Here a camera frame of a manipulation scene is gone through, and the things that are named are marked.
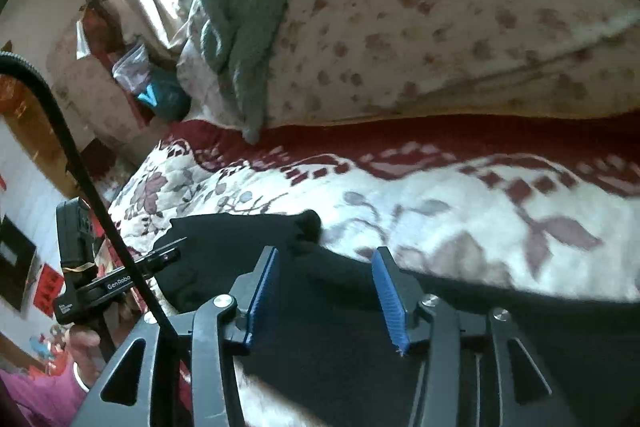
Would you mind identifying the black framed wall panel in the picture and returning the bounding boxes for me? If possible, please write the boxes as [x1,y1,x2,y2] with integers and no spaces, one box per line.
[0,214,38,314]

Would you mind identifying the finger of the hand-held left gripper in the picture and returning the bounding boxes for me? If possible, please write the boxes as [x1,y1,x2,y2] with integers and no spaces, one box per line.
[142,249,182,277]
[149,236,189,255]

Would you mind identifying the clear plastic bag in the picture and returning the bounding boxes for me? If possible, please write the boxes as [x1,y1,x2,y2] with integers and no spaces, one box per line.
[111,44,151,94]

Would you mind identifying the silver bracelet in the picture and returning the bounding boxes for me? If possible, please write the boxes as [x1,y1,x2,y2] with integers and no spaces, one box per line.
[71,361,92,394]

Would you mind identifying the red paper wall decoration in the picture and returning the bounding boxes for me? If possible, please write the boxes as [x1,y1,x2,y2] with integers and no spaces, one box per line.
[32,263,63,308]

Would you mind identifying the floral covered cabinet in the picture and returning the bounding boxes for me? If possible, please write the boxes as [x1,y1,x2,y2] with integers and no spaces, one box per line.
[47,32,151,168]

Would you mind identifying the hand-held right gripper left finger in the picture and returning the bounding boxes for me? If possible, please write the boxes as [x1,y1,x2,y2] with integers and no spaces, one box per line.
[72,246,279,427]

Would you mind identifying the thick black cable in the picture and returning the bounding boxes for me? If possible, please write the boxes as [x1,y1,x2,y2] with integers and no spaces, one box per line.
[0,51,178,343]

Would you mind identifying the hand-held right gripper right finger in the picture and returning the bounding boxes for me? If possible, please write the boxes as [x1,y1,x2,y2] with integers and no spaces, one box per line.
[371,247,583,427]

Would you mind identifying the floral bed sheet pillow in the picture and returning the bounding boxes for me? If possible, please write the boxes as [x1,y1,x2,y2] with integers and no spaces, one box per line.
[175,0,640,130]

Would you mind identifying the teal bag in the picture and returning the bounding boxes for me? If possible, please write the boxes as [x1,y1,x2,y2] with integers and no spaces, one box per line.
[135,69,191,122]

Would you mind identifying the person's left hand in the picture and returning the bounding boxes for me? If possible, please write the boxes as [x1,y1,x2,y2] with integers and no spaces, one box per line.
[67,326,110,385]

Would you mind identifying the white and red fleece blanket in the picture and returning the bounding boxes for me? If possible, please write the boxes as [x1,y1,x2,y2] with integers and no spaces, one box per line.
[107,109,640,427]

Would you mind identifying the pink sleeved left forearm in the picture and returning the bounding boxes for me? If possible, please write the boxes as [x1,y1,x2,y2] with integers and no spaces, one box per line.
[0,364,90,427]

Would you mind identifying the grey-green knit cloth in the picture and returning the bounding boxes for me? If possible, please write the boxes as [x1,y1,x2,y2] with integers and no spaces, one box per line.
[197,0,303,145]

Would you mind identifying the black pants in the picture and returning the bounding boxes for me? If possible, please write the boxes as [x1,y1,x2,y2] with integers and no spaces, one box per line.
[150,209,640,427]

